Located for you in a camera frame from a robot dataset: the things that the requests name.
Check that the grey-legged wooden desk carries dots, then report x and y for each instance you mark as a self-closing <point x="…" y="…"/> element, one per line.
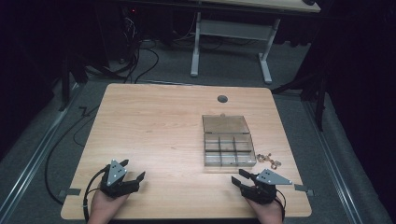
<point x="236" y="29"/>

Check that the round grey table grommet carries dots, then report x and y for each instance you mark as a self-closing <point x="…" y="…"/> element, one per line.
<point x="222" y="99"/>

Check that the person's right hand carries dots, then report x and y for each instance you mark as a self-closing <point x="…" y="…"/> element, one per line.
<point x="266" y="213"/>

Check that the pile of small copper rings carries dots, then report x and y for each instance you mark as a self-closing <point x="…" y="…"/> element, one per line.
<point x="269" y="159"/>

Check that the black metal stand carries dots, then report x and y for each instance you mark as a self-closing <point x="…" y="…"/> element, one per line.
<point x="314" y="90"/>
<point x="70" y="74"/>

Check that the grey table bracket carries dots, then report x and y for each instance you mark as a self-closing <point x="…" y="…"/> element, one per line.
<point x="71" y="192"/>
<point x="303" y="188"/>

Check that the person's left hand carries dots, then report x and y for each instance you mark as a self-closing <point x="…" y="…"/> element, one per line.
<point x="104" y="207"/>

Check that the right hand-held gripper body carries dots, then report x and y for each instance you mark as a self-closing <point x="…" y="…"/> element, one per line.
<point x="263" y="188"/>

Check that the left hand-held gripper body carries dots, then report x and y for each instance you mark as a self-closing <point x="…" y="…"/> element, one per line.
<point x="116" y="183"/>

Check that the metal floor rail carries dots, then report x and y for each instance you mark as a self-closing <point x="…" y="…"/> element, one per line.
<point x="34" y="155"/>
<point x="330" y="161"/>

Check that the clear plastic compartment box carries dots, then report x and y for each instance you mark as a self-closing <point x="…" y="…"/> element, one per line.
<point x="227" y="146"/>

